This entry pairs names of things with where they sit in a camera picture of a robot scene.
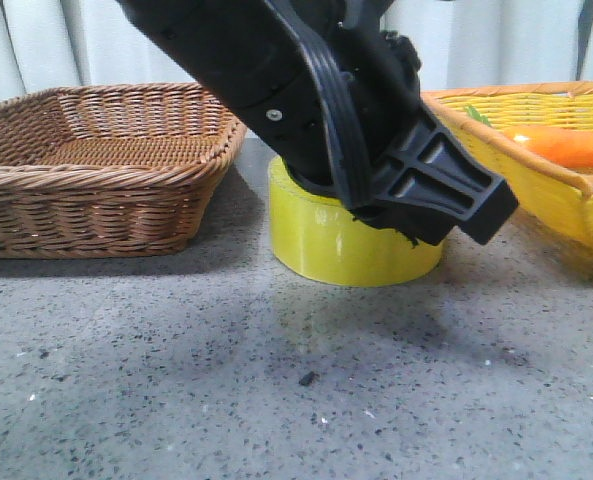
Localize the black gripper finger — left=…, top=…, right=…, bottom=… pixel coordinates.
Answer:
left=351, top=107, right=519, bottom=245

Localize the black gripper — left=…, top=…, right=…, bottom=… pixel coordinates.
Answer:
left=121, top=1, right=421, bottom=204

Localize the yellow tape roll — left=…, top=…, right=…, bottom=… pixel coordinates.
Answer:
left=268, top=157, right=443, bottom=287

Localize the orange toy carrot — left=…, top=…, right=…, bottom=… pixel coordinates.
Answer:
left=497, top=124, right=593, bottom=170

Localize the yellow woven basket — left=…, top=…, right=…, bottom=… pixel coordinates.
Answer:
left=422, top=81, right=593, bottom=248

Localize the brown wicker basket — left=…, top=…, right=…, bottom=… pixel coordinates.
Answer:
left=0, top=83, right=246, bottom=259

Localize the small black debris piece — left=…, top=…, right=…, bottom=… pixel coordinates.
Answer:
left=299, top=371, right=317, bottom=386

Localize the white curtain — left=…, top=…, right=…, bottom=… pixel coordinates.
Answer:
left=0, top=1, right=593, bottom=101

